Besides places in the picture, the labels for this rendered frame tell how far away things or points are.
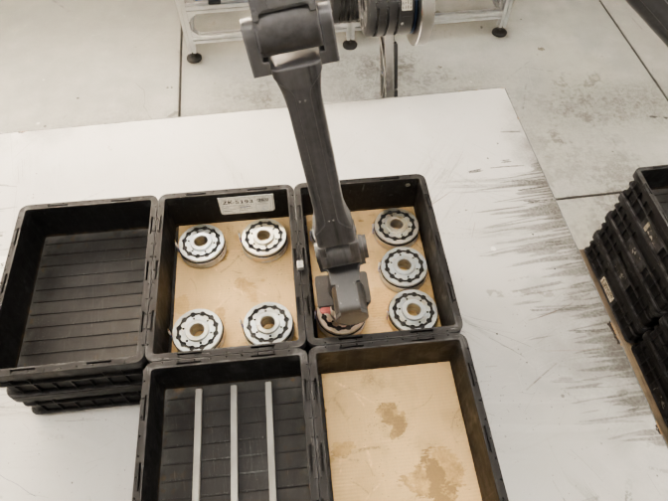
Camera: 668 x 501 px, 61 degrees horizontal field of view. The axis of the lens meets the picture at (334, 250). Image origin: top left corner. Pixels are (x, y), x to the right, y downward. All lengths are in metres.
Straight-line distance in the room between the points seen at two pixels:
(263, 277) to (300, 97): 0.60
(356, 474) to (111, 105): 2.36
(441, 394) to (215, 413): 0.44
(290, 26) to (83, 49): 2.81
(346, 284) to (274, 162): 0.76
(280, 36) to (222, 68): 2.43
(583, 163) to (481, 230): 1.35
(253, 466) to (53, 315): 0.55
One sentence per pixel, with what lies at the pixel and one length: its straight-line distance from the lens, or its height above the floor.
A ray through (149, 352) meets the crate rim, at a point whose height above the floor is 0.93.
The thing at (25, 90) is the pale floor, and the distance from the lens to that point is 3.32.
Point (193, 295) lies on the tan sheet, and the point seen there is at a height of 0.83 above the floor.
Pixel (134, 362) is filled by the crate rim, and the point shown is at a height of 0.93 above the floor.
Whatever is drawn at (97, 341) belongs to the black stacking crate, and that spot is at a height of 0.83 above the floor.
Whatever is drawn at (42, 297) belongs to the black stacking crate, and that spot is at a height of 0.83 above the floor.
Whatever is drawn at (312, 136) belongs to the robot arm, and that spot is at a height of 1.36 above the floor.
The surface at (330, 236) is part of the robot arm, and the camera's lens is 0.88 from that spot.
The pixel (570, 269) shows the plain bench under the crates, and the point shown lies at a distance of 1.53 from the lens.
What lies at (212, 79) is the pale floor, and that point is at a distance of 3.07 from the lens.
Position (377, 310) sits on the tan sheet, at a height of 0.83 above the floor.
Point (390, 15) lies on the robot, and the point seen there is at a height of 1.15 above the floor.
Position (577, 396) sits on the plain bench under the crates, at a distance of 1.38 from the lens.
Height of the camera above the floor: 1.90
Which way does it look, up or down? 56 degrees down
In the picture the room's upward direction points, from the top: straight up
